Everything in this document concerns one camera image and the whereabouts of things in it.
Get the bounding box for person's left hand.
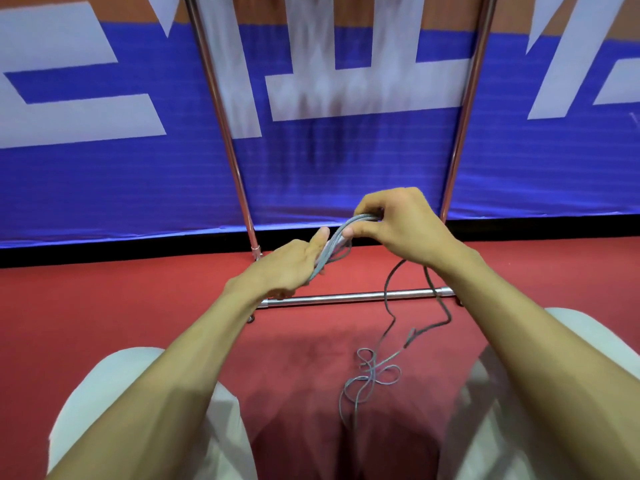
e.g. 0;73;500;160
223;226;331;301

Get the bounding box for person's white trousers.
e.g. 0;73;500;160
47;307;640;480

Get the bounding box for grey cable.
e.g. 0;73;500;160
307;213;453;435

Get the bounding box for person's left forearm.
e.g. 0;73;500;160
45;280;266;480

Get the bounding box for blue and white banner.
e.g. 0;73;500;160
0;0;640;249

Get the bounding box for person's right hand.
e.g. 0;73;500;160
341;187;483;273

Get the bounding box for chrome metal stand frame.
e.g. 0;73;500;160
182;0;501;323

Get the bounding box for person's right forearm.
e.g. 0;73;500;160
427;247;640;480

